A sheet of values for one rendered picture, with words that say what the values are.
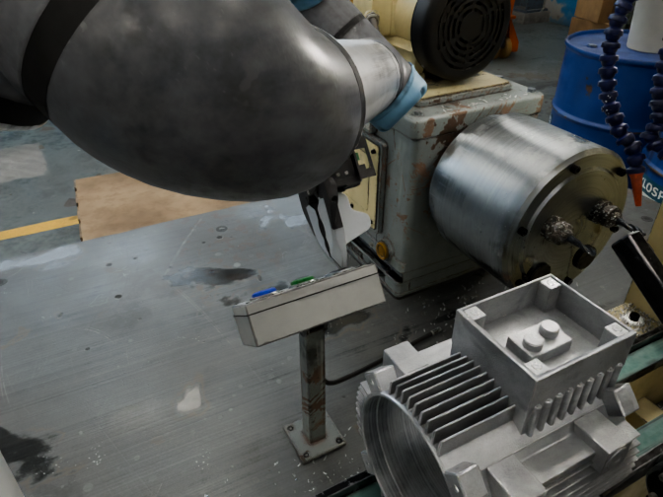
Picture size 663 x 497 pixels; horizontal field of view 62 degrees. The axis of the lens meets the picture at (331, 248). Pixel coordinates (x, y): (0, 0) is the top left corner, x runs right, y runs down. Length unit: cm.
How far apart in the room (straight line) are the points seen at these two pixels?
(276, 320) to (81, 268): 71
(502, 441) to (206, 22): 41
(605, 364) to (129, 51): 46
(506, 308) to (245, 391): 48
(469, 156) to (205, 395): 55
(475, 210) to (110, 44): 69
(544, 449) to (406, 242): 56
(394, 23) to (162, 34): 85
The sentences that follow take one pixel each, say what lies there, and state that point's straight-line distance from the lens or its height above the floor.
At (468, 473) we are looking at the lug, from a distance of 48.
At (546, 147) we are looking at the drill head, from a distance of 85.
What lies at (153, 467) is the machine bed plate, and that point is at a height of 80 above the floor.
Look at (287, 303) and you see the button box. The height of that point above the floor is 108.
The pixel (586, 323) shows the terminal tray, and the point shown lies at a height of 112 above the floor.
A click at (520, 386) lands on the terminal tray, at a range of 50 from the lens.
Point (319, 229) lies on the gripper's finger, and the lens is 70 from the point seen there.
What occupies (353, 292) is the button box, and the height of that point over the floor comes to 107.
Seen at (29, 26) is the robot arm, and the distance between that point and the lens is 25.
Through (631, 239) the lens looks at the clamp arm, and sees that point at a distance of 69.
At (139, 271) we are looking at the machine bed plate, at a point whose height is 80.
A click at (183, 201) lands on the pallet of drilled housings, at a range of 285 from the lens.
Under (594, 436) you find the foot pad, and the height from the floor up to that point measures 108.
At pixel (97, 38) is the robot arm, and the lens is 23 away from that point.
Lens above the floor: 147
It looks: 34 degrees down
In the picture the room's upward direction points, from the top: straight up
